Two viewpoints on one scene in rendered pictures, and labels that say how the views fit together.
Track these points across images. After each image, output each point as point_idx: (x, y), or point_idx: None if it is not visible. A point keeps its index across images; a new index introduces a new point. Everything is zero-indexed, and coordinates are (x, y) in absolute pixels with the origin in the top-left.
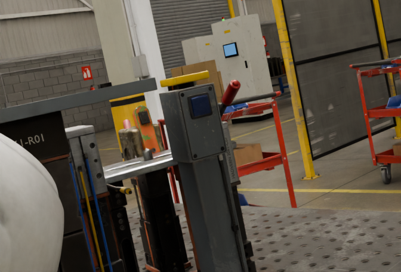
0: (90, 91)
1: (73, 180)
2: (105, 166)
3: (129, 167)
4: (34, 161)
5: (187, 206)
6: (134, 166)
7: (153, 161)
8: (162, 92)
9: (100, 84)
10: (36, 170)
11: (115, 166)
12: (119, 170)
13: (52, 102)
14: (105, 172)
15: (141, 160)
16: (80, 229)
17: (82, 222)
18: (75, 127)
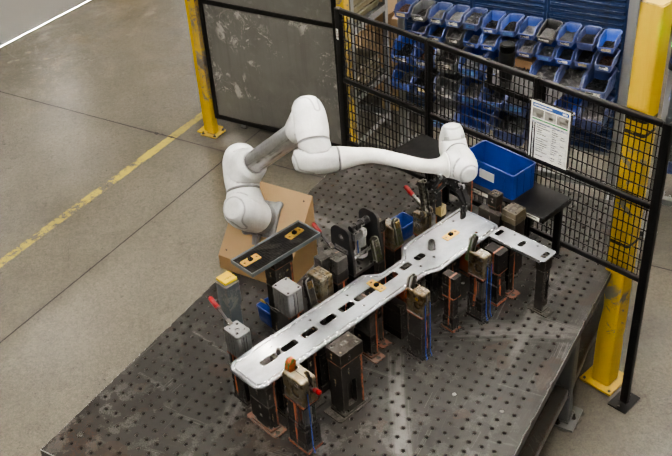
0: (249, 249)
1: (265, 270)
2: (306, 351)
3: (284, 340)
4: (224, 206)
5: (242, 317)
6: (280, 340)
7: (272, 346)
8: (236, 279)
9: (250, 256)
10: (223, 206)
11: (297, 348)
12: (287, 336)
13: (259, 244)
14: (295, 336)
15: (283, 352)
16: (268, 284)
17: (266, 281)
18: (283, 288)
